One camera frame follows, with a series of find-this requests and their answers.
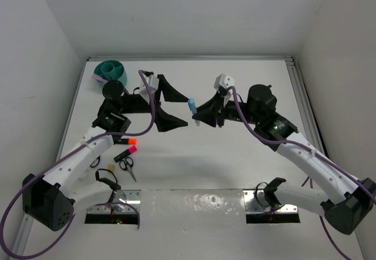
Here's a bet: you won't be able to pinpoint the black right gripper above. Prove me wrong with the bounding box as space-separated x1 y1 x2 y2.
192 90 260 127

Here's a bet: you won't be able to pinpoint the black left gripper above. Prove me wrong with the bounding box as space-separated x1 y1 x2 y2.
118 75 187 129

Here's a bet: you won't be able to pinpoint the blue highlighter cap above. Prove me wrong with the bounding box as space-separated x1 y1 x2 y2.
188 97 197 115

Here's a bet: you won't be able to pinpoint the black orange highlighter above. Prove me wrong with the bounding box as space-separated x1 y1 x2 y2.
116 138 137 145

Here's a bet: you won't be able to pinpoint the pink translucent highlighter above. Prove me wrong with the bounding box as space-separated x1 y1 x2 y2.
92 74 108 84

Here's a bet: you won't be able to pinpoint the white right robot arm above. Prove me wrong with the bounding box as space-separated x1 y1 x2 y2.
192 85 375 235

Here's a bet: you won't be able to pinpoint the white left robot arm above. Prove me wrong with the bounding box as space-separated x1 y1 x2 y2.
22 71 189 231

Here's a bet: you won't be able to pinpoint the black pink highlighter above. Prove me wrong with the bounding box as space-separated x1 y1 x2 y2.
114 146 137 162

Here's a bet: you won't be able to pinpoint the teal round desk organizer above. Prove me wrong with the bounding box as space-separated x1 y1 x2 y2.
93 60 127 87

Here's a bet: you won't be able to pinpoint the small black scissors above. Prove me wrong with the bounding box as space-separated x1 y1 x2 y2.
119 157 137 182

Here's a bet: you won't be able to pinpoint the tan eraser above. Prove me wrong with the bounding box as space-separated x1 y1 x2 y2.
108 164 115 171

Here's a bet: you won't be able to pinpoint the large black scissors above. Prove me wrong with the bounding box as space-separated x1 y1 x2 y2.
89 156 100 168

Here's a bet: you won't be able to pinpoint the clear tape roll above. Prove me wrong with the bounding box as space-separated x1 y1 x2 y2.
78 170 89 181

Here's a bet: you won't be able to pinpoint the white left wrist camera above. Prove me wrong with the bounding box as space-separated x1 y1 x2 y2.
139 75 159 103

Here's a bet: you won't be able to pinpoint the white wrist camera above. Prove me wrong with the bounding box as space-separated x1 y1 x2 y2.
214 74 235 95
139 75 159 103

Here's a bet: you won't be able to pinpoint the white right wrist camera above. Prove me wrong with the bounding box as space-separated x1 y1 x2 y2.
214 74 235 95

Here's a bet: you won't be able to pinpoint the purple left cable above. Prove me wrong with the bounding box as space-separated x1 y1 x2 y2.
0 69 161 259

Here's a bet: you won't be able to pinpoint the purple cable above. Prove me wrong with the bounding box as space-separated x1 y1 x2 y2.
0 69 161 259
219 86 376 260

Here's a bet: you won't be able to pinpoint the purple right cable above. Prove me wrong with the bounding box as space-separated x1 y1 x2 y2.
219 86 376 260

